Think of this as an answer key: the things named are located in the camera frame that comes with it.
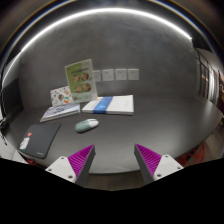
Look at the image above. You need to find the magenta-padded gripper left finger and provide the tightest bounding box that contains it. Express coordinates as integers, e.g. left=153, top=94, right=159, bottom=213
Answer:
left=45, top=144, right=97, bottom=188

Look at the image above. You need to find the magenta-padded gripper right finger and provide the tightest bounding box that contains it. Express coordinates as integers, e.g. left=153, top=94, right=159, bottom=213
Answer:
left=134, top=143, right=184, bottom=185

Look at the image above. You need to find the green and white computer mouse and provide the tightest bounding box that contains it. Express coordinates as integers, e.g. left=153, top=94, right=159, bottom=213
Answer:
left=74, top=118, right=100, bottom=134

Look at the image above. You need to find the black mouse pad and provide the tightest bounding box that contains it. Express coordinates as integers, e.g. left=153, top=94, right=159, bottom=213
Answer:
left=17, top=121, right=62, bottom=160

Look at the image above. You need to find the striped grey book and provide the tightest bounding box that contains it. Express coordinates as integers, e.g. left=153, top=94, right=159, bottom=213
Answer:
left=39, top=102, right=81, bottom=123

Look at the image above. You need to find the white sticker card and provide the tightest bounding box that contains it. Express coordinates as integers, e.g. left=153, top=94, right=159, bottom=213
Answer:
left=50, top=85, right=74, bottom=108

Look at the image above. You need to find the white book with blue band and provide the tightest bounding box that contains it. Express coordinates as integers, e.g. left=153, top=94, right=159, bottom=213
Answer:
left=81, top=94, right=135, bottom=116

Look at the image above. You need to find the green menu sign stand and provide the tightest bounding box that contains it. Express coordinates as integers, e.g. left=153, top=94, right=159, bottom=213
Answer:
left=64, top=58, right=99, bottom=103

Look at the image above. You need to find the dark-framed glass door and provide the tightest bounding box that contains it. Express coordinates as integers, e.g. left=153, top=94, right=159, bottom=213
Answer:
left=196, top=48, right=224, bottom=111

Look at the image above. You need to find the white ceiling light strip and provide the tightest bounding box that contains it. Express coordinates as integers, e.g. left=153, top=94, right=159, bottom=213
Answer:
left=1, top=7, right=194, bottom=84

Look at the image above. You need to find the red chair frame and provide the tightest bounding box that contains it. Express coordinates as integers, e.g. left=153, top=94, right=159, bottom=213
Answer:
left=176, top=142, right=206, bottom=167

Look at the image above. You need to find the white wall plates group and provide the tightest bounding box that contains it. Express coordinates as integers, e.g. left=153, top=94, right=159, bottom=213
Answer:
left=92, top=68, right=140, bottom=83

